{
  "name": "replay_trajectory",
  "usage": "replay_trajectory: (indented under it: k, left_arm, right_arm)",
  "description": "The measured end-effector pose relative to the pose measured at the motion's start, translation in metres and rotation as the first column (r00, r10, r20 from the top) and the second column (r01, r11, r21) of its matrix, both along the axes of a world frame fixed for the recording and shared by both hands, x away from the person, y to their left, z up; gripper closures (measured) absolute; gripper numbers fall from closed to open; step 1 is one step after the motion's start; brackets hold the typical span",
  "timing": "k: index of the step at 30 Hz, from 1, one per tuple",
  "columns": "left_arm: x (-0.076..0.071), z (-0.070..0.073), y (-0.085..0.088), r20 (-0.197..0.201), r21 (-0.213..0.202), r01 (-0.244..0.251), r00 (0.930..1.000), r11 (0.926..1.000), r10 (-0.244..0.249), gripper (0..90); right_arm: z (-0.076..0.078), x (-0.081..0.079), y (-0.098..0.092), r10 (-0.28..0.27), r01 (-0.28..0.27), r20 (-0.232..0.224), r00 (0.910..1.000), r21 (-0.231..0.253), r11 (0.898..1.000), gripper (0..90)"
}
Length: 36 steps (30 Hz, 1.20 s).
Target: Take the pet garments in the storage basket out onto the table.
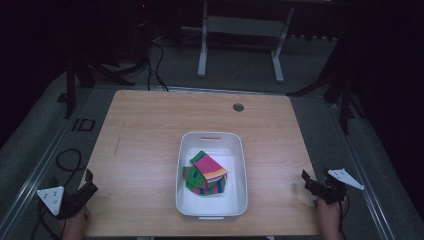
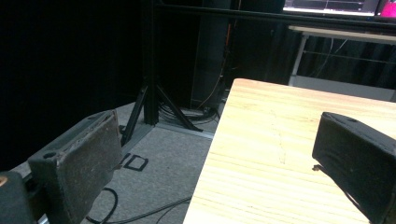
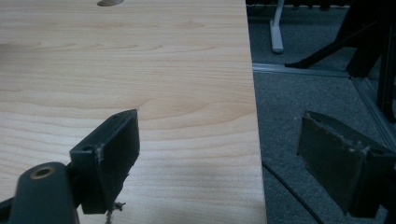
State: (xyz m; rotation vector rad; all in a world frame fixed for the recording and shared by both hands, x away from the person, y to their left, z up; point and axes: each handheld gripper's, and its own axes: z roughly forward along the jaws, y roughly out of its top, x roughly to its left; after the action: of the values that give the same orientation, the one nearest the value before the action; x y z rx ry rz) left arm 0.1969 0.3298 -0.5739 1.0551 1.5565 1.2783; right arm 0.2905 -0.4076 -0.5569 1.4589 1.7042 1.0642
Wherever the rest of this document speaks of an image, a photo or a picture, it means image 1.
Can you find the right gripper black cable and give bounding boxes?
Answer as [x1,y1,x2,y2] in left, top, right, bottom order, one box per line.
[337,194,351,240]

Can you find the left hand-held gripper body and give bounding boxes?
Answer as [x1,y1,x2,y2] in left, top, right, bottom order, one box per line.
[36,185,85,221]

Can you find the pink striped sock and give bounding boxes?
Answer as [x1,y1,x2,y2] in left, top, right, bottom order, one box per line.
[189,150,230,184]

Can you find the white plastic basket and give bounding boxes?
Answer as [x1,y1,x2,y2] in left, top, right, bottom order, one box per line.
[175,131,250,221]

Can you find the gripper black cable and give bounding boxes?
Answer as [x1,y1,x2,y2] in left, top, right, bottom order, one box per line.
[30,199,62,240]
[337,194,351,240]

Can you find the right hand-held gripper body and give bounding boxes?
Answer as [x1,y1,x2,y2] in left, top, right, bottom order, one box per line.
[313,168,366,206]

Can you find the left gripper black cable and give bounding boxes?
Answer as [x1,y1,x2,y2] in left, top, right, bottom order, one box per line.
[30,199,62,240]

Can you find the black hanging cables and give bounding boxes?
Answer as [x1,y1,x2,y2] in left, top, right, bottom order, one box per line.
[145,39,170,93]

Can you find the black floor cable loop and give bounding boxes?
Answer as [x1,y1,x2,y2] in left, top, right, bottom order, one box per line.
[55,147,86,174]

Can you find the person's left hand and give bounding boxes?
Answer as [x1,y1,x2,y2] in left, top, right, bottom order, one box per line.
[57,205,91,236]

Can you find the white metal table frame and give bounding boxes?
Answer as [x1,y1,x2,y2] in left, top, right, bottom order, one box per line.
[181,0,297,85]

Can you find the green striped sock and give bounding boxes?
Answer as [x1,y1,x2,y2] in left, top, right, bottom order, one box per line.
[182,165,228,197]

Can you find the person's right hand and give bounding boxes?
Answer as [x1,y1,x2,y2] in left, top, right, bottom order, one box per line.
[315,195,350,231]

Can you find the black tripod stand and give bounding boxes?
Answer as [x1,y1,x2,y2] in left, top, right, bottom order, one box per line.
[56,43,150,120]
[285,33,366,136]

